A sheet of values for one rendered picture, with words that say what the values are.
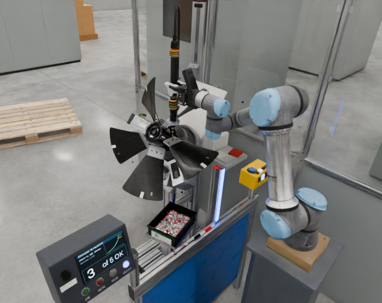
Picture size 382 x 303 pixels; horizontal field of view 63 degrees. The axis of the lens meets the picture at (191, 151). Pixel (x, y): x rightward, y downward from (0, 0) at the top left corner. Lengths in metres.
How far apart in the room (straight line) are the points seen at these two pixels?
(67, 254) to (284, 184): 0.73
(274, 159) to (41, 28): 6.38
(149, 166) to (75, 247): 0.77
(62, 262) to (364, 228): 1.66
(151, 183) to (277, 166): 0.79
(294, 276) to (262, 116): 0.64
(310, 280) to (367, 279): 1.01
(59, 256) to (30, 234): 1.97
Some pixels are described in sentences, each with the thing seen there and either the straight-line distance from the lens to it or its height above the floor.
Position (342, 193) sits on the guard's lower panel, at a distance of 2.05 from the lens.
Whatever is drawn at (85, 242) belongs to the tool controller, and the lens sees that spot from 1.04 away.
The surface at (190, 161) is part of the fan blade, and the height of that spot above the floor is 1.17.
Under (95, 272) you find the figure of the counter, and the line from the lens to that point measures 1.09.
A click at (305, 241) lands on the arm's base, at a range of 1.34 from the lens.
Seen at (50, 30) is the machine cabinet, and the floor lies 0.72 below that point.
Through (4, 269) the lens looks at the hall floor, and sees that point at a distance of 2.81.
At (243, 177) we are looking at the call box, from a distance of 1.70.
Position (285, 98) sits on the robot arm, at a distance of 1.05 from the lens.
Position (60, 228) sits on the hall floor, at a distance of 2.96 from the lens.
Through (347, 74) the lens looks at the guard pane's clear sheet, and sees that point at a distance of 1.83.
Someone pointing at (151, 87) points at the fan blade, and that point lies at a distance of 1.84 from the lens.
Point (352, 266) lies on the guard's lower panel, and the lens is 2.31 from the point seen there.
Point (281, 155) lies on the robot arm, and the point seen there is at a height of 1.47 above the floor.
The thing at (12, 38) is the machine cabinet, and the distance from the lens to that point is 6.94.
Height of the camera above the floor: 2.00
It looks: 31 degrees down
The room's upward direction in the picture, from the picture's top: 3 degrees clockwise
